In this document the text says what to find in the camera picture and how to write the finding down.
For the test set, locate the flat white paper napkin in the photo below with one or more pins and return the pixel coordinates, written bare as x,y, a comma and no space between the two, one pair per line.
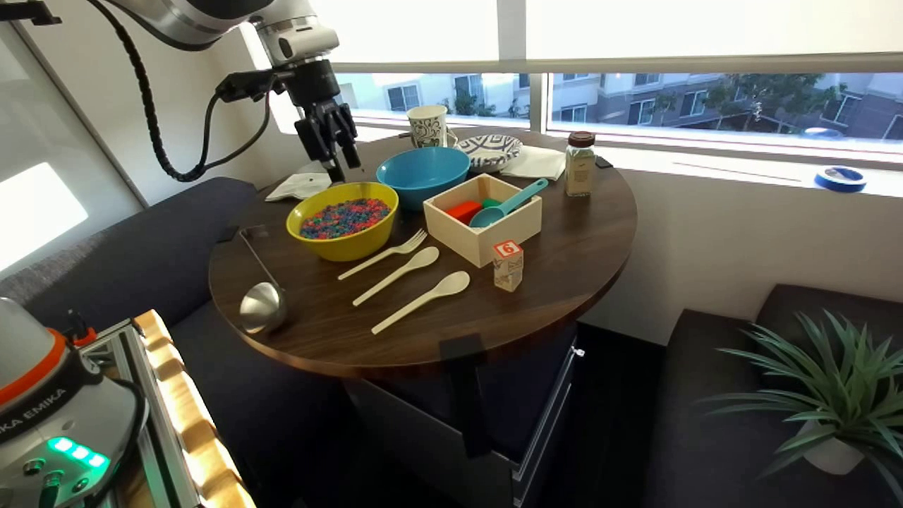
286,191

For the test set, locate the cream plastic fork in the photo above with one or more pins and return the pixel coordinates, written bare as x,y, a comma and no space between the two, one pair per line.
385,256

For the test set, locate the grey table pedestal cabinet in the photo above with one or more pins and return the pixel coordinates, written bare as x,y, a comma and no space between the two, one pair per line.
424,442

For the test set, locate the white plant pot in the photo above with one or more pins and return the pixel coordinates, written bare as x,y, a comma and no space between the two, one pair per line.
833,455

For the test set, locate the yellow bowl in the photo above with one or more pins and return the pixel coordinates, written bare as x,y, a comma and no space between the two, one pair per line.
341,246

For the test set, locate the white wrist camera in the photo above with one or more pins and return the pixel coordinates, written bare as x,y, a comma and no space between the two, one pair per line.
299,44

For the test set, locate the green spiky plant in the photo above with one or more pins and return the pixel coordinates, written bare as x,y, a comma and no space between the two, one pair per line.
828,385

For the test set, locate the glass jar with dark lid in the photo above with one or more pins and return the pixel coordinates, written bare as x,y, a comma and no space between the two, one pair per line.
578,170

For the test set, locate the blue bowl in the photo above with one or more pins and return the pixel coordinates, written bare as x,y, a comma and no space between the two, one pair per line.
424,170

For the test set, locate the white roller blind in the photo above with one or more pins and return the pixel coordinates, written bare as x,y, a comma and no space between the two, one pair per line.
412,30
713,30

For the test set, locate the black white patterned plate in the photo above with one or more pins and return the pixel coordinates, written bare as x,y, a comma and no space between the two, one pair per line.
486,148

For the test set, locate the colourful cereal heap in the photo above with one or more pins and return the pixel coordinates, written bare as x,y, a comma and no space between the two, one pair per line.
341,219

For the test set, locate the teal plastic scoop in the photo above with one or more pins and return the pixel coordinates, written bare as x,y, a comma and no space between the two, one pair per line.
489,216

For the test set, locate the yellow wooden block rail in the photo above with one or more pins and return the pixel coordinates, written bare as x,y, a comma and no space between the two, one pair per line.
187,414

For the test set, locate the patterned paper cup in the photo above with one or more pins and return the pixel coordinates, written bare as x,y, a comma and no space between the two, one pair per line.
426,129

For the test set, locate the blue dish on windowsill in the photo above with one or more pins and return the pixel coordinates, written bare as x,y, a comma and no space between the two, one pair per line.
839,178

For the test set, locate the wooden box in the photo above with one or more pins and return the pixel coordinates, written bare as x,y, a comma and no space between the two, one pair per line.
483,243

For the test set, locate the folded white napkin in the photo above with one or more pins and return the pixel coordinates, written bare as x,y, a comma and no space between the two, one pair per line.
537,161

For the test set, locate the metal ladle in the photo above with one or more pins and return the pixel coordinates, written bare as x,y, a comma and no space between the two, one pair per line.
261,305

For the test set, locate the small cream plastic spoon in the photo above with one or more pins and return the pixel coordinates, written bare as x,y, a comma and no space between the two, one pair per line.
417,261

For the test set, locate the black overhead bracket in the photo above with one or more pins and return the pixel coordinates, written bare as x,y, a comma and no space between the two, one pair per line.
29,13

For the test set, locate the red plastic cup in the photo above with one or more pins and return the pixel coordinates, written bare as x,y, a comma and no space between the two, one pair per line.
462,210

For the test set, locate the dark blue sofa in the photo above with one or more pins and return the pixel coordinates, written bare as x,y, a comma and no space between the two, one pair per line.
141,256

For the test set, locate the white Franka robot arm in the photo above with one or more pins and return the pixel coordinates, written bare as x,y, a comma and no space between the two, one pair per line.
36,414

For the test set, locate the dark armchair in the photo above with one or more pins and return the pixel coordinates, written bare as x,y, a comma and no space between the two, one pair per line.
713,432

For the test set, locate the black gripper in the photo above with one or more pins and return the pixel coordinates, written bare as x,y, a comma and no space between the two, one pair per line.
316,91

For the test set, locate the small toy milk carton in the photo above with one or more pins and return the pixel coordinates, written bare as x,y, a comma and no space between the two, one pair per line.
507,270

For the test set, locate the large cream plastic spoon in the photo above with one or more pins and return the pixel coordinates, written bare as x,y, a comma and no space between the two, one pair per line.
448,282

